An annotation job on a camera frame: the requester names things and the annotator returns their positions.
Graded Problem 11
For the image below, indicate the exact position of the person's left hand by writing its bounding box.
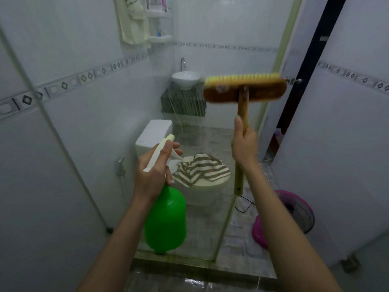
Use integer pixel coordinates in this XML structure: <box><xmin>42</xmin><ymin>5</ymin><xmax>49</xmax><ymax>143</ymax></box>
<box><xmin>133</xmin><ymin>142</ymin><xmax>184</xmax><ymax>204</ymax></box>

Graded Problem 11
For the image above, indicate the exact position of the person's right hand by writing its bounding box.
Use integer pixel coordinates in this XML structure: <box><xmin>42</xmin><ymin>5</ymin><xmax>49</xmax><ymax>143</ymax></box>
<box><xmin>231</xmin><ymin>115</ymin><xmax>261</xmax><ymax>173</ymax></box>

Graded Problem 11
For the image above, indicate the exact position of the wooden long-handled scrub brush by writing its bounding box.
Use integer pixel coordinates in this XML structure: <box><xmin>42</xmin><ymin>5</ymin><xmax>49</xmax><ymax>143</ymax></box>
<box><xmin>203</xmin><ymin>73</ymin><xmax>288</xmax><ymax>197</ymax></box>

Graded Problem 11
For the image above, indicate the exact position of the green spray bottle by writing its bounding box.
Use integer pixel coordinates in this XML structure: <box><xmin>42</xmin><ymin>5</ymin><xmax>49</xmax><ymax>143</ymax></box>
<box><xmin>143</xmin><ymin>134</ymin><xmax>187</xmax><ymax>255</ymax></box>

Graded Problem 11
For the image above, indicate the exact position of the person's right forearm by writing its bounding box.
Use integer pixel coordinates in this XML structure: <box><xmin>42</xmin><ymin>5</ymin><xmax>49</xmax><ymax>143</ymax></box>
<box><xmin>243</xmin><ymin>165</ymin><xmax>343</xmax><ymax>292</ymax></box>

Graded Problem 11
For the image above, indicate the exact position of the person's left forearm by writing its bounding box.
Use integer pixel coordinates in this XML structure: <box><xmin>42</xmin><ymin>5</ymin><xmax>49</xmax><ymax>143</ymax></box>
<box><xmin>76</xmin><ymin>194</ymin><xmax>156</xmax><ymax>292</ymax></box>

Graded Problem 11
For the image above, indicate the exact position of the brown striped towel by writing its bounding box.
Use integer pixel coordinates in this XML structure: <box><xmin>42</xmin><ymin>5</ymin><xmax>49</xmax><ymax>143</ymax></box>
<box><xmin>172</xmin><ymin>153</ymin><xmax>231</xmax><ymax>188</ymax></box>

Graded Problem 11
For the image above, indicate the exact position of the white toilet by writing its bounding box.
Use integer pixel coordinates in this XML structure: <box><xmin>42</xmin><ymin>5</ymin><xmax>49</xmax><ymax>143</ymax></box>
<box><xmin>135</xmin><ymin>120</ymin><xmax>231</xmax><ymax>207</ymax></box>

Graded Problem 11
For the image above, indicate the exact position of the chrome bidet sprayer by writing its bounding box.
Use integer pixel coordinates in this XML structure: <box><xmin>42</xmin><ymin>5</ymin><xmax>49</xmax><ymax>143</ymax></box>
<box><xmin>116</xmin><ymin>156</ymin><xmax>127</xmax><ymax>177</ymax></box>

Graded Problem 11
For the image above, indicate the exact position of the dark tiled sink counter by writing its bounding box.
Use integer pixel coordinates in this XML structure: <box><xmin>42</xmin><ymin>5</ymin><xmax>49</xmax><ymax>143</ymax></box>
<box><xmin>161</xmin><ymin>82</ymin><xmax>207</xmax><ymax>117</ymax></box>

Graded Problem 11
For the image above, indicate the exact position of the white basin sink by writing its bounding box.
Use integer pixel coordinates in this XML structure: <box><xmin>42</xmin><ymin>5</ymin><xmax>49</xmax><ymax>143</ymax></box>
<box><xmin>172</xmin><ymin>71</ymin><xmax>202</xmax><ymax>90</ymax></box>

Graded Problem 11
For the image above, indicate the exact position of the pink electric fan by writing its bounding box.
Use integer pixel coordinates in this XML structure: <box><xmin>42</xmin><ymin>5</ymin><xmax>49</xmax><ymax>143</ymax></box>
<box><xmin>252</xmin><ymin>190</ymin><xmax>315</xmax><ymax>250</ymax></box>

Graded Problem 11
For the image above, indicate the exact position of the white corner shelf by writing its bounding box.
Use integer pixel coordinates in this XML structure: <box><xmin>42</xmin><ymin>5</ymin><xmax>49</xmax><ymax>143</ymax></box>
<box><xmin>145</xmin><ymin>0</ymin><xmax>174</xmax><ymax>44</ymax></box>

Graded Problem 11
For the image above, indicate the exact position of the cream hanging towel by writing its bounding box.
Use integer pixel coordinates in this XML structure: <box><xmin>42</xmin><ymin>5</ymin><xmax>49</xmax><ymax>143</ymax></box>
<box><xmin>114</xmin><ymin>0</ymin><xmax>151</xmax><ymax>46</ymax></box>

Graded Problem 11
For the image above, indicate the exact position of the black cable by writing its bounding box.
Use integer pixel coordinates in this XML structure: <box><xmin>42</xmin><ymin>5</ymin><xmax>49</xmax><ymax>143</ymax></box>
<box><xmin>235</xmin><ymin>162</ymin><xmax>271</xmax><ymax>214</ymax></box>

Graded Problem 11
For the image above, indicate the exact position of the glass shower enclosure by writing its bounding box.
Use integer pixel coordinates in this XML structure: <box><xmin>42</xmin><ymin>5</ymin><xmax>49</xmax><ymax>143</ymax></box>
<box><xmin>0</xmin><ymin>0</ymin><xmax>305</xmax><ymax>262</ymax></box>

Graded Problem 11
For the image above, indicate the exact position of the metal floor bracket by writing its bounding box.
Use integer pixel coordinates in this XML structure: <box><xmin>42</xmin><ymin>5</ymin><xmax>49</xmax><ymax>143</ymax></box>
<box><xmin>340</xmin><ymin>255</ymin><xmax>363</xmax><ymax>274</ymax></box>

